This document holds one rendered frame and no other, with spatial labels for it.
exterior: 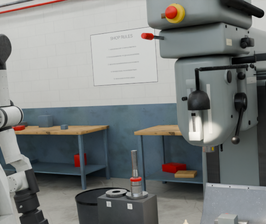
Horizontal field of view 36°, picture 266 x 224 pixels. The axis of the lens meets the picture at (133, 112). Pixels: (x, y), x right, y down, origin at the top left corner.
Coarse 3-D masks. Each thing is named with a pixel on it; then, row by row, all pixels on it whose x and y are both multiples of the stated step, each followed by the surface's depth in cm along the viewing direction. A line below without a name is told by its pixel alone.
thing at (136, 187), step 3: (141, 180) 168; (132, 183) 167; (135, 183) 166; (138, 183) 166; (141, 183) 168; (132, 186) 167; (135, 186) 166; (138, 186) 166; (141, 186) 168; (132, 189) 167; (135, 189) 166; (138, 189) 167; (141, 189) 168; (132, 192) 167; (135, 192) 167; (138, 192) 167; (141, 192) 168
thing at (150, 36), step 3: (144, 33) 133; (147, 33) 134; (150, 33) 136; (141, 36) 133; (144, 36) 133; (147, 36) 133; (150, 36) 135; (153, 36) 137; (156, 36) 140; (159, 36) 142; (162, 36) 144; (147, 39) 135; (150, 39) 136; (159, 39) 143; (162, 39) 144
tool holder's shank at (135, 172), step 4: (132, 152) 167; (136, 152) 167; (132, 156) 167; (136, 156) 167; (132, 160) 167; (136, 160) 167; (132, 164) 167; (136, 164) 167; (132, 168) 168; (136, 168) 167; (132, 172) 168; (136, 172) 167; (136, 176) 167
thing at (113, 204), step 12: (108, 192) 173; (120, 192) 172; (144, 192) 170; (108, 204) 169; (120, 204) 166; (132, 204) 163; (144, 204) 162; (156, 204) 170; (108, 216) 170; (120, 216) 167; (132, 216) 164; (144, 216) 162; (156, 216) 170
